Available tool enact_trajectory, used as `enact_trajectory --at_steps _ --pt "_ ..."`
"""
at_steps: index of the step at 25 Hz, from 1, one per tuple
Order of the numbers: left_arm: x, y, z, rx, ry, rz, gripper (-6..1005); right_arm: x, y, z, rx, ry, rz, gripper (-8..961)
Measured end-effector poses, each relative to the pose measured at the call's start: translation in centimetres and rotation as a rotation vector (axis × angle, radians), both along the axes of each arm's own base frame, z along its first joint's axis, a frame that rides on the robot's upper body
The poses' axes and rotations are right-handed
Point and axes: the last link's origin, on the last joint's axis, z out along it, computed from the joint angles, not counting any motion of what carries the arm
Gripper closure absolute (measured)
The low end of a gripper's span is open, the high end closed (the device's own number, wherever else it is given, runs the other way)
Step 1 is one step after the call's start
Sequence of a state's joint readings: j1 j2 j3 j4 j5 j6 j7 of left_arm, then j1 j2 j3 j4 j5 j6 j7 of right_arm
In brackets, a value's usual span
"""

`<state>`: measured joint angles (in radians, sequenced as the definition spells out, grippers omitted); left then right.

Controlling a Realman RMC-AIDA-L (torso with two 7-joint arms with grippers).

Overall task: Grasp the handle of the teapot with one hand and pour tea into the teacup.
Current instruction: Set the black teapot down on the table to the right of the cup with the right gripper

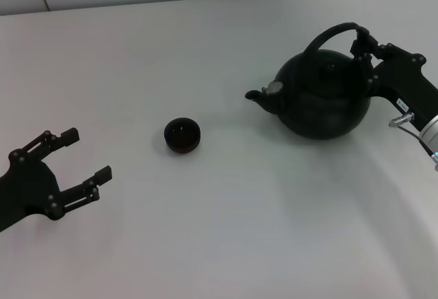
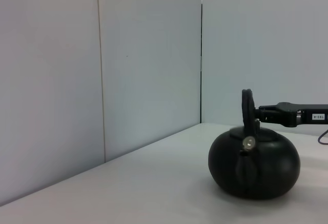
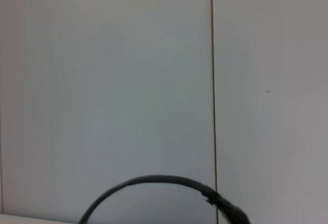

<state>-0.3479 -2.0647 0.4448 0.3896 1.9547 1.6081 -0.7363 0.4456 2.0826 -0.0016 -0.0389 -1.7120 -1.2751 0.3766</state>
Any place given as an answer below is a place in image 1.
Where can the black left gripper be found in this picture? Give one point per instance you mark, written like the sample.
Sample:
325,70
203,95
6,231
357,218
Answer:
27,189

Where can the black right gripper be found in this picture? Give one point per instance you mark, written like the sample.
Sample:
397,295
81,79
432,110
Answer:
403,80

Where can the small dark teacup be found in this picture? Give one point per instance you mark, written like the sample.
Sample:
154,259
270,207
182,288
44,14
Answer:
181,136

